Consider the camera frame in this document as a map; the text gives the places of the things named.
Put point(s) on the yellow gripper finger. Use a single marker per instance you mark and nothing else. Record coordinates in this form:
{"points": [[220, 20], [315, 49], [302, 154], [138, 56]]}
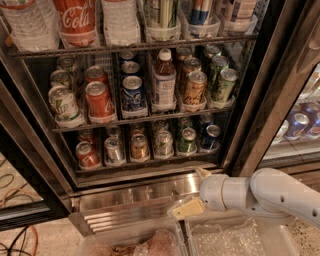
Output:
{"points": [[189, 206], [203, 173]]}

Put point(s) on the silver green 7up can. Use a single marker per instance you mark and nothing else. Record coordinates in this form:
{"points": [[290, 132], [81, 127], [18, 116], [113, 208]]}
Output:
{"points": [[163, 144]]}

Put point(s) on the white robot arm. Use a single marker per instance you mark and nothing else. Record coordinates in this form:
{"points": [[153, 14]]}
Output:
{"points": [[269, 194]]}

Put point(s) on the green can bottom front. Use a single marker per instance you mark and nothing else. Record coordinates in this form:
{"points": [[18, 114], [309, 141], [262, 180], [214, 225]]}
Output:
{"points": [[187, 141]]}

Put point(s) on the blue can bottom front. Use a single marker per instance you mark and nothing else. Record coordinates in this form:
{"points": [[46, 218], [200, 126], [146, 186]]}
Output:
{"points": [[210, 137]]}

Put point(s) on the gold can bottom front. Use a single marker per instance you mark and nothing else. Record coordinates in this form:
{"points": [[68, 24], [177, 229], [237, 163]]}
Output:
{"points": [[139, 149]]}

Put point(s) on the gold can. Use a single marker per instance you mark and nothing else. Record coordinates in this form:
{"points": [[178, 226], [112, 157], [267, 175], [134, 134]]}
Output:
{"points": [[139, 149], [195, 85]]}

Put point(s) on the green can middle front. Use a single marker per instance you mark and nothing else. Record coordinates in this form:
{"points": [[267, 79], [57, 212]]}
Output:
{"points": [[224, 85]]}

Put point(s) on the gold can middle front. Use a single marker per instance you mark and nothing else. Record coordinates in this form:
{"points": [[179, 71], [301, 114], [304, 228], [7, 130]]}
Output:
{"points": [[195, 85]]}

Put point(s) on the silver can bottom front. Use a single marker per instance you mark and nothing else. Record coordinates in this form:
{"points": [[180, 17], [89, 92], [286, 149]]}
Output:
{"points": [[113, 151]]}

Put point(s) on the blue can behind glass door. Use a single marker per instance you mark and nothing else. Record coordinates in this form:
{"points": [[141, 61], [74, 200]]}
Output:
{"points": [[297, 123]]}

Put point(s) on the blue pepsi can middle front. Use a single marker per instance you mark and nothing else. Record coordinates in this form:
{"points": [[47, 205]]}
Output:
{"points": [[133, 96]]}

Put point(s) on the red cola can bottom front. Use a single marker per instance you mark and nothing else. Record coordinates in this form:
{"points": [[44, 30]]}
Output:
{"points": [[87, 156]]}

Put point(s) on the red cola can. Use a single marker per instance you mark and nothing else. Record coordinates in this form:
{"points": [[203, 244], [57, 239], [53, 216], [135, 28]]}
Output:
{"points": [[99, 100], [96, 73], [87, 156]]}

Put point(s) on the red cola can middle front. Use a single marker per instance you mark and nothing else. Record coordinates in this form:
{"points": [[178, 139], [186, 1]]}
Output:
{"points": [[99, 100]]}

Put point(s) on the red cola can middle rear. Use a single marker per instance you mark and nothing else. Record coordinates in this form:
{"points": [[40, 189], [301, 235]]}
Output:
{"points": [[96, 73]]}

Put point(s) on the white 7up can middle shelf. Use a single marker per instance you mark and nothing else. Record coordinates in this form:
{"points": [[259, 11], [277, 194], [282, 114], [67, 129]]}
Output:
{"points": [[64, 104]]}

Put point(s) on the silver can middle left rear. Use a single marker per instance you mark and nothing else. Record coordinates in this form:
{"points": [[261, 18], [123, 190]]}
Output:
{"points": [[60, 77]]}

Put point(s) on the clear plastic bin right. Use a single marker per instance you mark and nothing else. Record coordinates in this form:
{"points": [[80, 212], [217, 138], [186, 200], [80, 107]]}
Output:
{"points": [[233, 234]]}

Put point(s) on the clear plastic bin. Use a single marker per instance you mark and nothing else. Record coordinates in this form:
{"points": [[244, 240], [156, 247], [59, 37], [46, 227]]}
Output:
{"points": [[163, 235], [233, 234]]}

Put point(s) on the clear plastic bin left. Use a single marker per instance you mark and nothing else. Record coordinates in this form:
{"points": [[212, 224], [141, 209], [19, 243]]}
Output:
{"points": [[163, 235]]}

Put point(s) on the brown tea bottle white cap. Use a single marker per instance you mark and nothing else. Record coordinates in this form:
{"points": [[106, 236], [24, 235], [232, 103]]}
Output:
{"points": [[164, 78]]}

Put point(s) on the clear water bottle centre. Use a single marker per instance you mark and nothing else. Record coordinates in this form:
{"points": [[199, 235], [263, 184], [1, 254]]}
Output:
{"points": [[120, 22]]}

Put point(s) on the clear water bottle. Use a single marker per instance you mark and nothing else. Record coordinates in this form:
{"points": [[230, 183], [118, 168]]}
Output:
{"points": [[34, 24], [120, 22]]}

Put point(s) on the red coca-cola bottle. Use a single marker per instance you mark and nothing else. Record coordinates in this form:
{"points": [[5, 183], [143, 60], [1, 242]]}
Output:
{"points": [[77, 21]]}

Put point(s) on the clear water bottle left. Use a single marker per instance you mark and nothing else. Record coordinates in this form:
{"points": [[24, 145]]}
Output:
{"points": [[34, 24]]}

